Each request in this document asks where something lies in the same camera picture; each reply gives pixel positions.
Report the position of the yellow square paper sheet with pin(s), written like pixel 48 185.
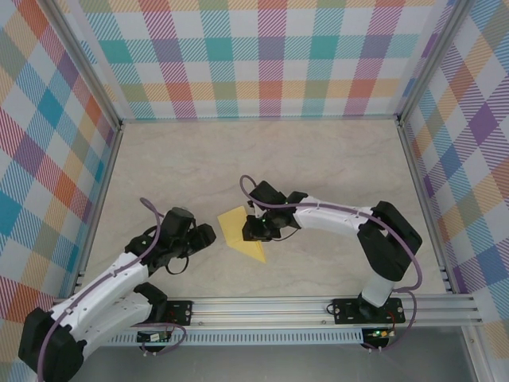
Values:
pixel 232 224

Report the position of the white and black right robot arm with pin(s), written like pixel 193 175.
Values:
pixel 330 217

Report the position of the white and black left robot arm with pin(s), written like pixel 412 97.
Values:
pixel 99 294

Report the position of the grey metal sheet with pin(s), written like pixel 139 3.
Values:
pixel 258 366

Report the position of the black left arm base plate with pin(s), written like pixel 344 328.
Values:
pixel 183 312

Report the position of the long aluminium mounting rail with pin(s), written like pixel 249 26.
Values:
pixel 258 312

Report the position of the aluminium table side rail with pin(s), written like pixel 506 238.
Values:
pixel 418 179
pixel 104 179

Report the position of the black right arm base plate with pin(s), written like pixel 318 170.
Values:
pixel 341 316

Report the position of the aluminium frame post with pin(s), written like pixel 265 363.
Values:
pixel 86 63
pixel 431 59

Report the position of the aluminium frame leg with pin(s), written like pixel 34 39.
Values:
pixel 477 358

